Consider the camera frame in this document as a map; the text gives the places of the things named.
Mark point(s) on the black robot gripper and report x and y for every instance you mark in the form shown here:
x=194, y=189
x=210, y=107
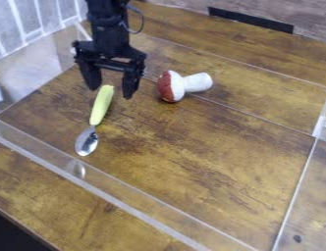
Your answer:
x=110, y=51

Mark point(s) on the green handled metal spoon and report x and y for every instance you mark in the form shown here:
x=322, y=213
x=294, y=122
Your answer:
x=87, y=142

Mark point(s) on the red white toy mushroom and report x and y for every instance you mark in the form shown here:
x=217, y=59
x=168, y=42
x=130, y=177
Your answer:
x=174, y=85

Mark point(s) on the black strip on table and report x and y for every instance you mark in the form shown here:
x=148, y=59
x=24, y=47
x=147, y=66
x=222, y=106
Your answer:
x=251, y=20

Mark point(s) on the clear acrylic front barrier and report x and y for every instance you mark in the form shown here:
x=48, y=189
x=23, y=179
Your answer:
x=150, y=209

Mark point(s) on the clear acrylic barrier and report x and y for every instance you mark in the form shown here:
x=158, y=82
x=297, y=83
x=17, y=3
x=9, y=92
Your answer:
x=150, y=209
x=304, y=228

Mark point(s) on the clear acrylic right barrier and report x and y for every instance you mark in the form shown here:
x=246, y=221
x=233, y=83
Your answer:
x=304, y=228

